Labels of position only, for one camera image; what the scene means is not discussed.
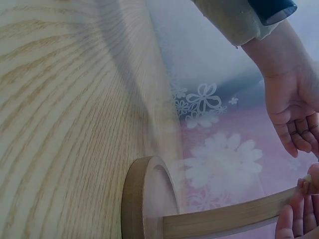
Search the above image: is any roll of wood-grain edge tape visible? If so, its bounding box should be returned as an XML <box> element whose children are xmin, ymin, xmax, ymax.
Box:
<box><xmin>120</xmin><ymin>155</ymin><xmax>304</xmax><ymax>239</ymax></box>

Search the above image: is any person's left hand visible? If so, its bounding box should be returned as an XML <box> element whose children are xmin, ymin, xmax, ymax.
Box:
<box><xmin>262</xmin><ymin>56</ymin><xmax>319</xmax><ymax>158</ymax></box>

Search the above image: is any person's left forearm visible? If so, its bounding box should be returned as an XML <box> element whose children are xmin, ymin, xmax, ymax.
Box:
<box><xmin>193</xmin><ymin>0</ymin><xmax>319</xmax><ymax>77</ymax></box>

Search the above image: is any person's right hand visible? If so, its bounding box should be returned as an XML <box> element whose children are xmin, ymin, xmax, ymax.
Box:
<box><xmin>276</xmin><ymin>162</ymin><xmax>319</xmax><ymax>239</ymax></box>

